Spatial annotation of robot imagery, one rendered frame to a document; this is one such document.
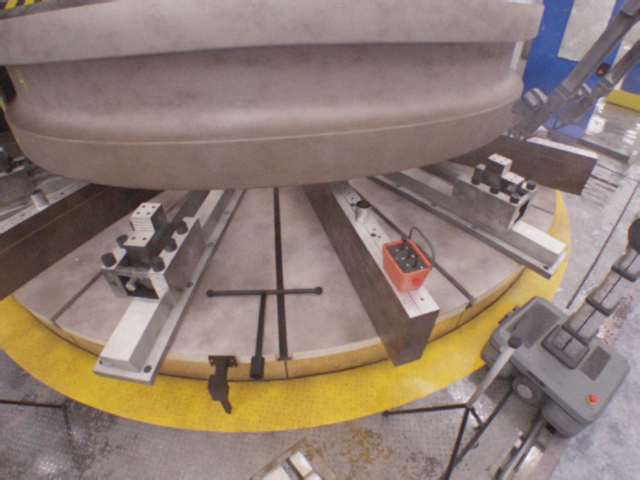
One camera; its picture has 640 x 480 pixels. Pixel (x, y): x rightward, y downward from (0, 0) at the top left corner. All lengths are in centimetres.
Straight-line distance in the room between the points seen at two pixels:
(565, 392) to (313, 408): 124
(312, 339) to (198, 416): 72
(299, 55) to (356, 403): 172
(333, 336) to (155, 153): 124
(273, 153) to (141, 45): 73
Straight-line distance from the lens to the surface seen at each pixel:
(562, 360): 204
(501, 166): 231
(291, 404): 186
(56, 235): 263
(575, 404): 197
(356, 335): 170
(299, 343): 167
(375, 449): 180
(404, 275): 130
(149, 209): 177
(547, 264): 240
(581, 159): 343
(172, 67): 174
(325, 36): 152
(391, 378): 196
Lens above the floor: 171
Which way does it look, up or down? 39 degrees down
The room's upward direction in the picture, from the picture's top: straight up
